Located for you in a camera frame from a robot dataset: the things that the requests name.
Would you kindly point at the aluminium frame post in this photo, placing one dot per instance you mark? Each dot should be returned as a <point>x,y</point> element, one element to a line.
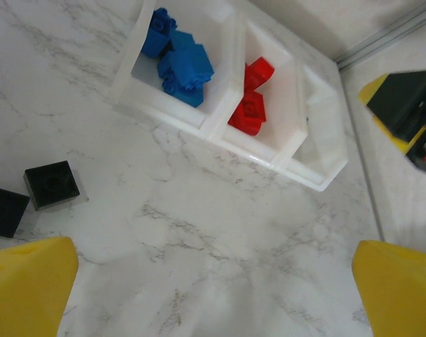
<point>391,33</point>

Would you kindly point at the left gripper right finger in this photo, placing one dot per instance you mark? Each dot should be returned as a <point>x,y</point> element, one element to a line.
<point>402,291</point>

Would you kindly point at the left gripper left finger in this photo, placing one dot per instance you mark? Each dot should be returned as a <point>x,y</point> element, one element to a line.
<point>26,291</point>

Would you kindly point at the white plastic bin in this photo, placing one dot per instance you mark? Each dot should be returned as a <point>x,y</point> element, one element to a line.
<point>146,84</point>
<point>325,140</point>
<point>283,116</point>

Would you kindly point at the black lego brick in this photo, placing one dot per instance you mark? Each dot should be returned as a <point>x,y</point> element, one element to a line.
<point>53,184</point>
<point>4,210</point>

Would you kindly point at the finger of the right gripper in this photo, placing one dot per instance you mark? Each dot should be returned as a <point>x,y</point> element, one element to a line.
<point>402,102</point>

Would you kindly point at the small rounded red lego brick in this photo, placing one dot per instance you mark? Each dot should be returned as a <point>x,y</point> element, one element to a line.
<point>260,72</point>

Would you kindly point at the blue lego brick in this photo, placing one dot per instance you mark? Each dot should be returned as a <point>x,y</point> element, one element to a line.
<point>182,39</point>
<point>184,94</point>
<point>193,65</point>
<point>153,42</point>
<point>161,21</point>

